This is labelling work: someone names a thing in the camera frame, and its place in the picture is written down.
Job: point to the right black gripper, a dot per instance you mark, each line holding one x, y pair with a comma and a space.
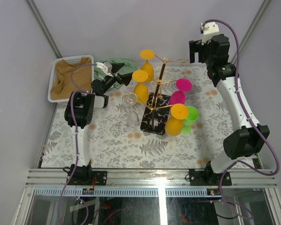
197, 47

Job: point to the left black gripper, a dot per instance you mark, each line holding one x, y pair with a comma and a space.
123, 78

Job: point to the orange wine glass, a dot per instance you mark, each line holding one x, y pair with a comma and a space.
174, 125
141, 90
147, 66

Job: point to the clear wine glass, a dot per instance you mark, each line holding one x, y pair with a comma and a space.
129, 100

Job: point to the pink plastic wine glass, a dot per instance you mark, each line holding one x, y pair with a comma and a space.
179, 97

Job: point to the gold wine glass rack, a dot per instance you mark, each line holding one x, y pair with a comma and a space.
157, 106

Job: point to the green plastic wine glass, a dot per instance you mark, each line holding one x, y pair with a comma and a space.
190, 120

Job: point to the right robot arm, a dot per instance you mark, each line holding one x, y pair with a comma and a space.
245, 140

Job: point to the green striped cloth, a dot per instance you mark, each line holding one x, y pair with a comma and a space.
129, 67

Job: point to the brown cloth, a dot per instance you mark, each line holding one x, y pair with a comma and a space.
63, 87

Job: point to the white plastic basket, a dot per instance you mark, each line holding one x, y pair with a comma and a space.
72, 59

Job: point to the floral table mat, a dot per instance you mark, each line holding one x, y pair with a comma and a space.
115, 144

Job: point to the aluminium front rail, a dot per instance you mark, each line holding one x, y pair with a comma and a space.
144, 178

